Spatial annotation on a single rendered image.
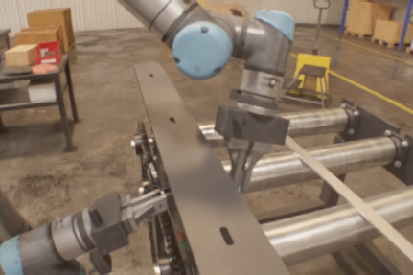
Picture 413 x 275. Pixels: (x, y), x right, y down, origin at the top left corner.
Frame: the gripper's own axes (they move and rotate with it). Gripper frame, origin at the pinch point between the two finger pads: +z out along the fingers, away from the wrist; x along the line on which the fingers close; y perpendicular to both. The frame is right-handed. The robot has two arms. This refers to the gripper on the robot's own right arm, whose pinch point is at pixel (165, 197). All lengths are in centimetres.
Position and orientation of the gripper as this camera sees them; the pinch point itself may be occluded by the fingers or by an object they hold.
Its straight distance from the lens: 56.7
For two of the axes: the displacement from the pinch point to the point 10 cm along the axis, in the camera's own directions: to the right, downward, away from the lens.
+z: 9.1, -3.6, 1.9
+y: -3.0, -9.0, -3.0
